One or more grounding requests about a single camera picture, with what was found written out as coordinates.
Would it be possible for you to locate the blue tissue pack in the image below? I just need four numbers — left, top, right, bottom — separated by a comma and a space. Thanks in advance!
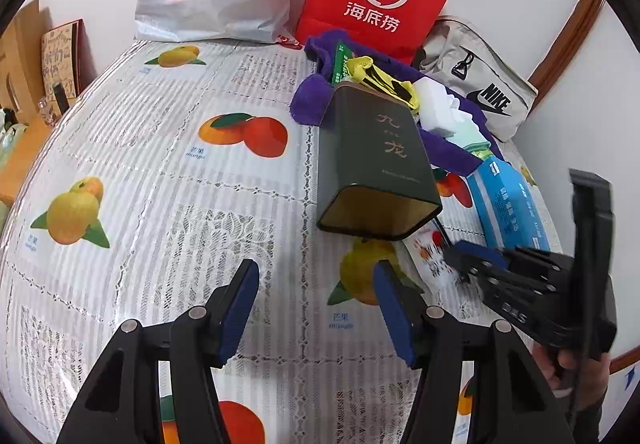
466, 156, 550, 250

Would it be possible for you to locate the purple towel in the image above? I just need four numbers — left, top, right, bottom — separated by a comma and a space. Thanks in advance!
290, 30, 482, 177

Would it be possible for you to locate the white glove with green cuff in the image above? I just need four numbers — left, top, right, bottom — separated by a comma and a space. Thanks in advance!
446, 94, 492, 160

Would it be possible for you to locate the yellow black cloth item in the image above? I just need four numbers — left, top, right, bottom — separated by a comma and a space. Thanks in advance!
345, 56, 420, 113

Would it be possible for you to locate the fruit print tablecloth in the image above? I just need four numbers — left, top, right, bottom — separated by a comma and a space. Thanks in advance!
1, 41, 495, 443

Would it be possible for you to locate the person's right hand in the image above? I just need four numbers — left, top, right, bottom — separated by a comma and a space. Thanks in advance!
531, 340, 612, 413

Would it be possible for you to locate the white sponge block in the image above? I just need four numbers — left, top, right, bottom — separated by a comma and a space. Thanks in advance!
413, 77, 460, 138

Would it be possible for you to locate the wooden furniture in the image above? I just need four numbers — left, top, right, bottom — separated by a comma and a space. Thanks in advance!
1, 0, 51, 206

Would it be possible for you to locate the brown patterned box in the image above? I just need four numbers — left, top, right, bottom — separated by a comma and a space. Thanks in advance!
41, 19, 84, 106

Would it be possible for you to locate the green snack packet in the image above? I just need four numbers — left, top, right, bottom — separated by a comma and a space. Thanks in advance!
331, 40, 354, 87

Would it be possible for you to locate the white orange snack packet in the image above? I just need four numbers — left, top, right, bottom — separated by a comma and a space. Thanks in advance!
402, 220, 460, 293

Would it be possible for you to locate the dark green tea tin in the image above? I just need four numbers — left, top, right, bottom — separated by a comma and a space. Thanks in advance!
317, 82, 442, 242

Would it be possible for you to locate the wooden door frame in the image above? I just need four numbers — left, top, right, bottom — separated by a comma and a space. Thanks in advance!
529, 0, 604, 108

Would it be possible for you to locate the grey Nike pouch bag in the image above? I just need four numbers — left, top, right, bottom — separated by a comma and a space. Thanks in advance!
413, 15, 538, 142

